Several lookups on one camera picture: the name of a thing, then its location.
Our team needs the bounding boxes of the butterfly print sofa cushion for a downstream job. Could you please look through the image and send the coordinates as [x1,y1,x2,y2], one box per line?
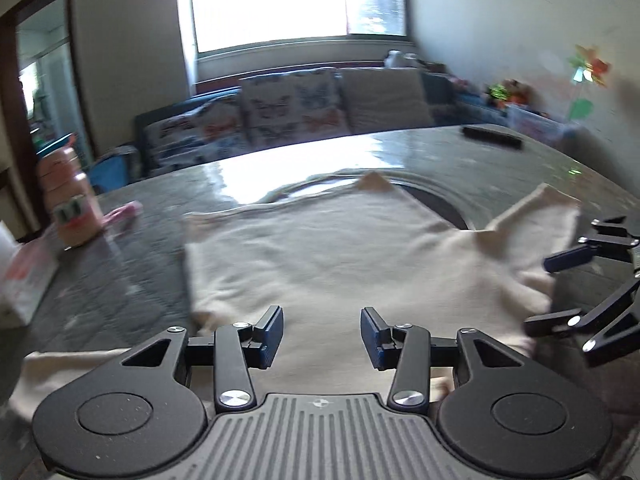
[143,96,252,177]

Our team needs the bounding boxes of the dark blue sofa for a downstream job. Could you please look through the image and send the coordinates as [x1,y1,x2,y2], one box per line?
[138,66,508,177]

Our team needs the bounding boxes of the pink fluffy hair tie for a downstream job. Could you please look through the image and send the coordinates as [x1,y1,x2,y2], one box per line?
[102,199,144,231]

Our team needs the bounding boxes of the white tissue pack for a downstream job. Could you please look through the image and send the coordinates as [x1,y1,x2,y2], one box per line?
[0,223,58,330]

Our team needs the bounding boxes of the pink cartoon face bottle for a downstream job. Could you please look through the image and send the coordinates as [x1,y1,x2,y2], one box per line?
[37,145,104,247]

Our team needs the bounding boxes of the blue blanket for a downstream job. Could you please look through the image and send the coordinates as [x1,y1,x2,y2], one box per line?
[89,144,142,194]

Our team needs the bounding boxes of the colourful paper pinwheel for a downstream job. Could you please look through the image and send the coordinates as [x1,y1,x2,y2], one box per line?
[565,43,612,123]

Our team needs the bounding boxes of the black remote control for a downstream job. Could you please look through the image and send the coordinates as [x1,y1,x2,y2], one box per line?
[461,126,523,150]

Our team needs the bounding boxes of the cream knit garment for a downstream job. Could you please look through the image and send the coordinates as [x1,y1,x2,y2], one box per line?
[9,174,579,419]

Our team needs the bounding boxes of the stuffed toys pile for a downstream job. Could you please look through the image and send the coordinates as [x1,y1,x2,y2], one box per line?
[485,79,530,110]

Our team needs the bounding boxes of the plain beige sofa cushion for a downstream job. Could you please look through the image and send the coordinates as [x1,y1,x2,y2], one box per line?
[340,68,435,134]

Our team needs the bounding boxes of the round black induction hob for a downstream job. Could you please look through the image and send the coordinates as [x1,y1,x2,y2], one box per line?
[394,182,469,230]

